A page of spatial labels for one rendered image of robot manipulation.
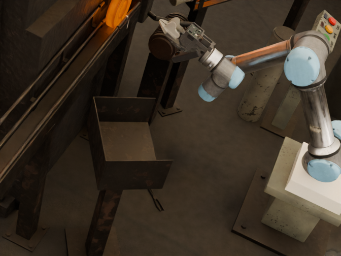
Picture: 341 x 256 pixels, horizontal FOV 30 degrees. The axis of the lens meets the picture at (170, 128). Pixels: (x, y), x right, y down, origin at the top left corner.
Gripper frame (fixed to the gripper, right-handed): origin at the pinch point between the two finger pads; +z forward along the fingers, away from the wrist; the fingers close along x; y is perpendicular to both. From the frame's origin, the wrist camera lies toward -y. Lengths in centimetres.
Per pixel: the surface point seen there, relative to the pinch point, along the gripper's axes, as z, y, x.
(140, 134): -17.2, -9.5, 40.5
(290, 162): -77, -22, -12
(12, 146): 12, -19, 68
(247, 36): -44, -64, -127
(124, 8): 13.9, -7.6, -2.7
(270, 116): -73, -54, -69
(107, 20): 15.5, -8.0, 7.6
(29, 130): 11, -18, 60
